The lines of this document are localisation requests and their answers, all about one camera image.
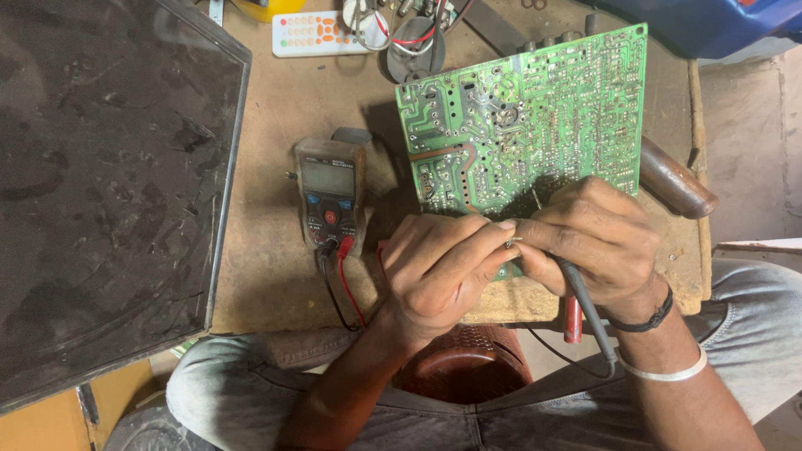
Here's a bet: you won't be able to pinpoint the person's left hand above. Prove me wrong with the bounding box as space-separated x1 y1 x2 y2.
375 213 523 353

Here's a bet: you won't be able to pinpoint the person's right hand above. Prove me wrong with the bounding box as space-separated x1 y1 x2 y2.
510 175 669 315

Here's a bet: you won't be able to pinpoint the black multimeter test probe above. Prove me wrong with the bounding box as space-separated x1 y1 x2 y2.
531 187 620 380

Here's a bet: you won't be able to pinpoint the red-brown round stool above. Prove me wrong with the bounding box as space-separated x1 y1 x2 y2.
391 324 535 405

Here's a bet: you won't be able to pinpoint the grey digital multimeter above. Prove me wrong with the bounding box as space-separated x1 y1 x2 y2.
292 137 368 258

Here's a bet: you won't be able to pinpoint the silver metal bangle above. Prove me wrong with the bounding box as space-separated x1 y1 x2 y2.
614 342 709 383

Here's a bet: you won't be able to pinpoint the green printed circuit board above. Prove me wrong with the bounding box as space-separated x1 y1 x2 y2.
395 23 650 283

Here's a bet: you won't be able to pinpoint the person's grey jeans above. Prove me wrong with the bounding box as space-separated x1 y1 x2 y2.
165 257 802 451

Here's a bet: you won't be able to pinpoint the blue plastic object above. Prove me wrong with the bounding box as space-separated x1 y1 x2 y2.
575 0 802 61

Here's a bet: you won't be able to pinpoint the white remote control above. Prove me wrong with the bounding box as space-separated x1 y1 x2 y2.
272 10 391 59

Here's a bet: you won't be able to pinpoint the white round plastic part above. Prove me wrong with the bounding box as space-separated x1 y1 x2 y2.
341 0 378 32

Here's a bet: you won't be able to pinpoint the dark round rubber object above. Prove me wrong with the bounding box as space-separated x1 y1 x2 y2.
102 406 217 451

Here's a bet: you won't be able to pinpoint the yellow plastic object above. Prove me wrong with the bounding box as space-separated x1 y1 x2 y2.
231 0 308 24

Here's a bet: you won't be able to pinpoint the black flat screen panel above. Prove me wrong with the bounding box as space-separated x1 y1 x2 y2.
0 0 253 416

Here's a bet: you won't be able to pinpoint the orange wooden cabinet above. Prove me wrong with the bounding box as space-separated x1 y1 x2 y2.
0 358 160 451

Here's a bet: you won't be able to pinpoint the red cylindrical tool handle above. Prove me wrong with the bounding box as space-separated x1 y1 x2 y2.
563 294 584 345

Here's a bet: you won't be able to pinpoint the red multimeter cable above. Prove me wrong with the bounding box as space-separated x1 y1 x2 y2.
337 237 391 329

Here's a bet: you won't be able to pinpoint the black cord bracelet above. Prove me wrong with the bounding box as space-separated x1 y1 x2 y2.
603 284 675 333

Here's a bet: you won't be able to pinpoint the black multimeter cable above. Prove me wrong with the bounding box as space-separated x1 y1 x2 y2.
317 241 616 380

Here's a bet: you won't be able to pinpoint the brown wooden tool handle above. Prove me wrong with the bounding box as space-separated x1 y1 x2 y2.
638 136 720 220

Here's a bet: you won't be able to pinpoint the grey round part with wires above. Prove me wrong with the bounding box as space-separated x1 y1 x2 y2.
386 15 447 85

